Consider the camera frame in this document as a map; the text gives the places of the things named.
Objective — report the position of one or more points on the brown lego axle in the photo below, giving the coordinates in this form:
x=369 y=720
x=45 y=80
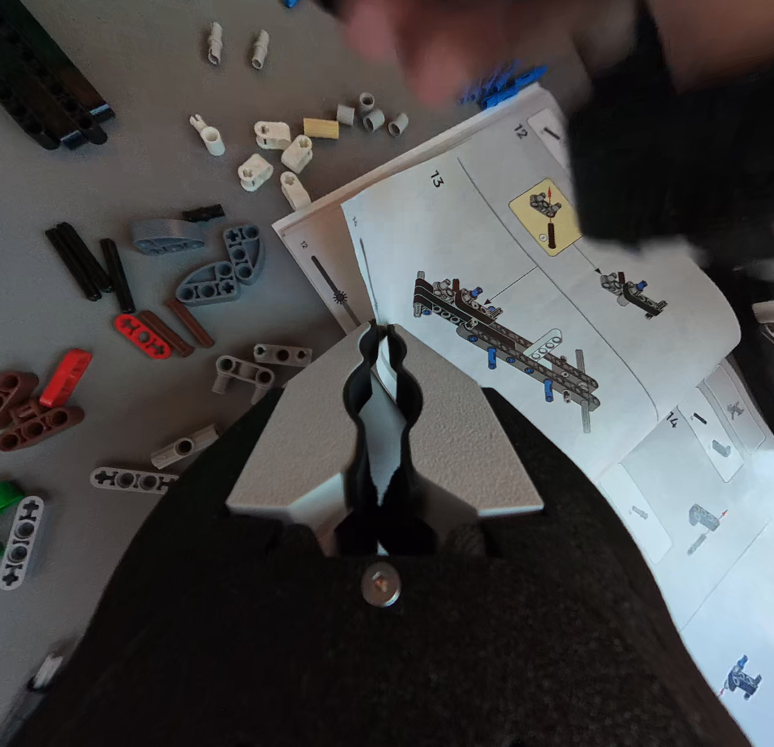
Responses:
x=190 y=322
x=169 y=335

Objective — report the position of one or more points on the white lego piece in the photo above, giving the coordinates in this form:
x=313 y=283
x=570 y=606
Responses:
x=45 y=671

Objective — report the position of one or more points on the person's left hand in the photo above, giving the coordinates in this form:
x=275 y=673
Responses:
x=435 y=33

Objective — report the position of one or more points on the pile of blue lego pins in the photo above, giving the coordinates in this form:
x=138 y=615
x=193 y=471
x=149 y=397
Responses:
x=502 y=84

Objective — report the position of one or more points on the red thin lego beam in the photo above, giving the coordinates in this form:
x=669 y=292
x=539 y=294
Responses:
x=142 y=334

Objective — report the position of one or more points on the tan lego connector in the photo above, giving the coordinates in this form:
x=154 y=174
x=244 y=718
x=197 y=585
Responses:
x=320 y=128

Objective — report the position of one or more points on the blue-grey curved lego panel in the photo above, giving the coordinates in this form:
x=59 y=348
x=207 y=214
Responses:
x=166 y=237
x=205 y=283
x=245 y=252

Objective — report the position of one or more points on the black lego beam assembly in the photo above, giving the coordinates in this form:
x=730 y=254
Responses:
x=48 y=87

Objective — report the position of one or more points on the lego instruction booklet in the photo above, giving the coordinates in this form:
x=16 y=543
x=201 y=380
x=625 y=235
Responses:
x=484 y=245

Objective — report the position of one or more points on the green lego piece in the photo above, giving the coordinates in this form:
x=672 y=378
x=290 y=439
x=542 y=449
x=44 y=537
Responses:
x=7 y=496

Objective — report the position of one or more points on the white lego connector with axle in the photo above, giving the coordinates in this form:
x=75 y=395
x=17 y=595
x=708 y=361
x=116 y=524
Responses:
x=210 y=136

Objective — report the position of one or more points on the small black lego piece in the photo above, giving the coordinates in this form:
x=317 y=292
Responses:
x=204 y=213

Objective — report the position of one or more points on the grey lego connector with pins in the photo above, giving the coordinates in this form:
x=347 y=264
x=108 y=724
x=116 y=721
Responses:
x=242 y=373

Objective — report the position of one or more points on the light grey thin lego beam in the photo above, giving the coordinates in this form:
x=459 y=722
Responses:
x=21 y=541
x=130 y=480

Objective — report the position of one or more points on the red lego liftarm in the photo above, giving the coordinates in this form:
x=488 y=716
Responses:
x=65 y=377

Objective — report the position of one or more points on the grey lego bush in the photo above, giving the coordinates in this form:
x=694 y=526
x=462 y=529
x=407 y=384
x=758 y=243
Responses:
x=397 y=124
x=373 y=120
x=366 y=101
x=345 y=115

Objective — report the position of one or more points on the brown lego beam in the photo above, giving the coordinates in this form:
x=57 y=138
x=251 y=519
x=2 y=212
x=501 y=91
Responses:
x=42 y=425
x=15 y=390

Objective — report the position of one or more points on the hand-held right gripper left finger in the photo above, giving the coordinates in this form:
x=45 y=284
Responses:
x=290 y=450

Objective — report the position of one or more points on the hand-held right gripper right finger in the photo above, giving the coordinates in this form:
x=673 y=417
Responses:
x=471 y=450

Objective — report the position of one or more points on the light grey angled lego connector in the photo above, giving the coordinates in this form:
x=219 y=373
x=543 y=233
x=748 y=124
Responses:
x=181 y=447

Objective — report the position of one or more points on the white lego pin connector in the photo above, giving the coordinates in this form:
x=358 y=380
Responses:
x=214 y=43
x=260 y=49

